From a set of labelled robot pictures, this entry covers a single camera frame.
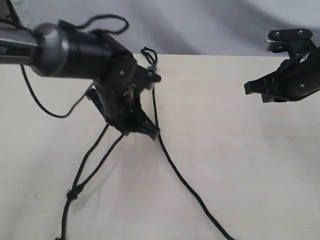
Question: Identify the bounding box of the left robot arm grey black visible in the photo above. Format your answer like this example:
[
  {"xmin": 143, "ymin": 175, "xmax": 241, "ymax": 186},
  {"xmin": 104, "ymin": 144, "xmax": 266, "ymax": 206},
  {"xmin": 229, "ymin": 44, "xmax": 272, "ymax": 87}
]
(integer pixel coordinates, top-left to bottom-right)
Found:
[{"xmin": 0, "ymin": 22, "xmax": 161, "ymax": 139}]

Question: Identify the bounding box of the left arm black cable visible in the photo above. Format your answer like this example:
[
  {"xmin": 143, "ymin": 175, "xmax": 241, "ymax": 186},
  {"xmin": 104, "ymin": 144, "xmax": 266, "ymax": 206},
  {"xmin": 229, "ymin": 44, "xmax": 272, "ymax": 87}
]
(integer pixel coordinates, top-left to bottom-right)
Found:
[{"xmin": 0, "ymin": 14, "xmax": 130, "ymax": 119}]

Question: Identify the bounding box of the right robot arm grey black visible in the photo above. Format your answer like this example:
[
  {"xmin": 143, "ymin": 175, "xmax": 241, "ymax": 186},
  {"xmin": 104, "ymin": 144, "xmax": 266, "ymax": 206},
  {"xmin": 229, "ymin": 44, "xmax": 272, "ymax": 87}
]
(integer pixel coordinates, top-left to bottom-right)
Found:
[{"xmin": 244, "ymin": 47, "xmax": 320, "ymax": 103}]

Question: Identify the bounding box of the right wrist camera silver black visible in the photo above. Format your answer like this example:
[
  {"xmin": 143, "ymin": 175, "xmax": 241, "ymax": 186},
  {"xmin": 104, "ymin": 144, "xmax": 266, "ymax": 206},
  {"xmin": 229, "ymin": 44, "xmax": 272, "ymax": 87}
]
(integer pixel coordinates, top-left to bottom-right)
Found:
[{"xmin": 264, "ymin": 28, "xmax": 317, "ymax": 54}]

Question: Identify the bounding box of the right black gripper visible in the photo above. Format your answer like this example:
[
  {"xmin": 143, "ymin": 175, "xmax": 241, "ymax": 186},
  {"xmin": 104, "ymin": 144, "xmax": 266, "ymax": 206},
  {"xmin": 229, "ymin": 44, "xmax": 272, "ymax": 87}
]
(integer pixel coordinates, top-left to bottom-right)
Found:
[{"xmin": 244, "ymin": 47, "xmax": 320, "ymax": 103}]

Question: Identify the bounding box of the black stand pole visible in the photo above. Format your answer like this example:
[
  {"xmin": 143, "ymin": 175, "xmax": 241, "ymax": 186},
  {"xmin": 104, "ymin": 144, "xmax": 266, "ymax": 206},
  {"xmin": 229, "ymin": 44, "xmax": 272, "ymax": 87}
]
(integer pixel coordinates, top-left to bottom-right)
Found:
[{"xmin": 3, "ymin": 0, "xmax": 24, "ymax": 27}]

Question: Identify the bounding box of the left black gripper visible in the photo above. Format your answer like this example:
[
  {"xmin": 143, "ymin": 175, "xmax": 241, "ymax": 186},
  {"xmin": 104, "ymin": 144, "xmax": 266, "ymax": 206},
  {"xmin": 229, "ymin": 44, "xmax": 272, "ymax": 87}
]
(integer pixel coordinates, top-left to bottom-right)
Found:
[{"xmin": 86, "ymin": 74, "xmax": 160, "ymax": 140}]

